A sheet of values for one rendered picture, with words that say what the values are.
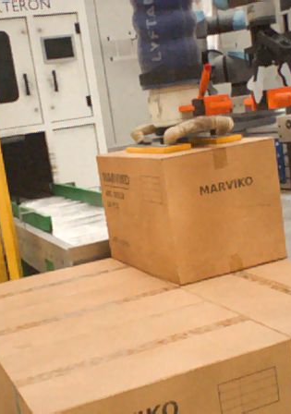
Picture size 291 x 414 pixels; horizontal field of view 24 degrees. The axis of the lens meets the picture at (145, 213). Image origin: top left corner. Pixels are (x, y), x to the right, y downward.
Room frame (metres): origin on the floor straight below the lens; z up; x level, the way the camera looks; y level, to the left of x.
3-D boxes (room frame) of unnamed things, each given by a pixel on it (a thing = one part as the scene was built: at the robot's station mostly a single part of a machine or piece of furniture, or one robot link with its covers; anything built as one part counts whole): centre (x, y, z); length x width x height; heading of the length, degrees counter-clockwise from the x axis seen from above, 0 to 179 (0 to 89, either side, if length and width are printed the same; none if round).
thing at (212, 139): (2.39, -0.25, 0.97); 0.34 x 0.10 x 0.05; 21
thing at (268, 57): (1.83, -0.37, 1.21); 0.09 x 0.08 x 0.12; 21
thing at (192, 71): (2.36, -0.16, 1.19); 0.23 x 0.23 x 0.04
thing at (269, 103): (1.80, -0.37, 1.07); 0.08 x 0.07 x 0.05; 21
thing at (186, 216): (2.37, -0.14, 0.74); 0.60 x 0.40 x 0.40; 22
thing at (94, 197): (4.22, 0.31, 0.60); 1.60 x 0.10 x 0.09; 22
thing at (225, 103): (2.22, -0.34, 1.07); 0.93 x 0.30 x 0.04; 21
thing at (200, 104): (2.13, -0.25, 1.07); 0.10 x 0.08 x 0.06; 111
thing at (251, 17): (1.82, -0.37, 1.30); 0.08 x 0.08 x 0.05
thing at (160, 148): (2.33, -0.07, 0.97); 0.34 x 0.10 x 0.05; 21
